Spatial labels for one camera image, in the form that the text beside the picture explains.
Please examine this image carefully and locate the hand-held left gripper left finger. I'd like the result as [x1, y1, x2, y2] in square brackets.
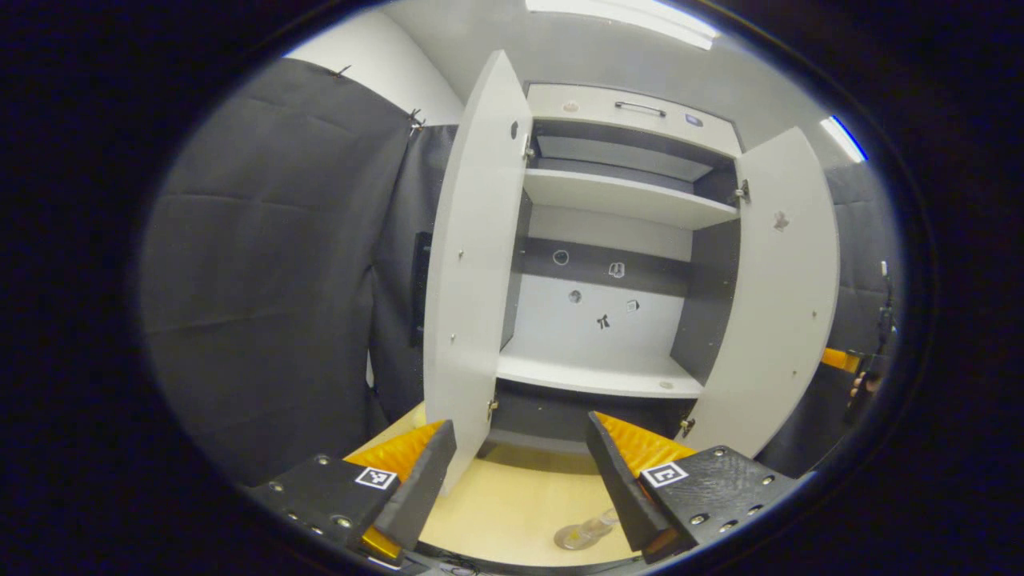
[248, 419, 457, 561]

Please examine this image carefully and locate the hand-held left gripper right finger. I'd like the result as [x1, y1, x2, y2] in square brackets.
[586, 411, 801, 563]

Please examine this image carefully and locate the clear plastic bottle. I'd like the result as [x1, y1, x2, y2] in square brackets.
[554, 507, 621, 551]

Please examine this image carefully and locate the white cabinet shelf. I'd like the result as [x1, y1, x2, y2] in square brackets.
[524, 168, 738, 231]

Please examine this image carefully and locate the small ceiling light panel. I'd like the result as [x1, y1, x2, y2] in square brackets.
[820, 115, 869, 163]

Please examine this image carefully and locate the black backdrop cloth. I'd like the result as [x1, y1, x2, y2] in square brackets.
[140, 58, 901, 485]

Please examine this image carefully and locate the large ceiling light panel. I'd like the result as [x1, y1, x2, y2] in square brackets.
[524, 0, 721, 50]

